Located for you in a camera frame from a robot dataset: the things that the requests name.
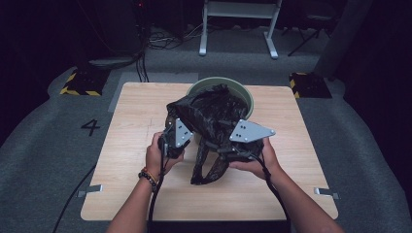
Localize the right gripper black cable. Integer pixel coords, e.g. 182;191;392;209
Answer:
246;151;292;224

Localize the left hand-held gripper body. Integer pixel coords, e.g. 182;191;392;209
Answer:
157;116;194;159

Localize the green plastic bin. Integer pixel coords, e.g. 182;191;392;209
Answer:
186;76;256;121

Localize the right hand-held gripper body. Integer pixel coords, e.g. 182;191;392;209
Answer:
223;118;277;163

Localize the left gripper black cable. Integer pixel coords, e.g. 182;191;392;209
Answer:
147;137;171;227

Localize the person's left hand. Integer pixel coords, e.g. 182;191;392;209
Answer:
145;131;185;183

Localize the white metal stand frame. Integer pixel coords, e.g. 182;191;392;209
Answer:
198;0;284;60

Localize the tangle of cables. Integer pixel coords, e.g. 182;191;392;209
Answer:
147;23;208;51

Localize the black tripod stand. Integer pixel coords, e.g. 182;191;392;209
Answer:
281;9;338;57

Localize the black floor cable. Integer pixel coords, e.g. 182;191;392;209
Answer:
51;164;98;233

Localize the orange cord bracelet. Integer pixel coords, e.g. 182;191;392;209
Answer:
141;167;159;185

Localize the yellow black striped floor plate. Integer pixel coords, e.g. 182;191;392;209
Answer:
289;71;333;100
59;69;110;97

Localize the black plastic garbage bag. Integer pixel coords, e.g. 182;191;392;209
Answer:
165;83;265;186

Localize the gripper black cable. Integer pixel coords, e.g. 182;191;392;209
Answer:
147;137;171;227
246;151;292;224

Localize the grey curtain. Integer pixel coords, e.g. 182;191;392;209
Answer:
314;0;373;79

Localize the metal table bracket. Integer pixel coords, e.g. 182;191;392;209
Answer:
313;186;340;200
77;183;104;198

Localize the dark bead bracelet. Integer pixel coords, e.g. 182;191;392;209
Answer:
138;171;158;192

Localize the dark equipment stand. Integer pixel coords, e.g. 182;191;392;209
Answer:
86;0;151;71

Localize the person's right hand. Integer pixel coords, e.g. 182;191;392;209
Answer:
228;137;282;181

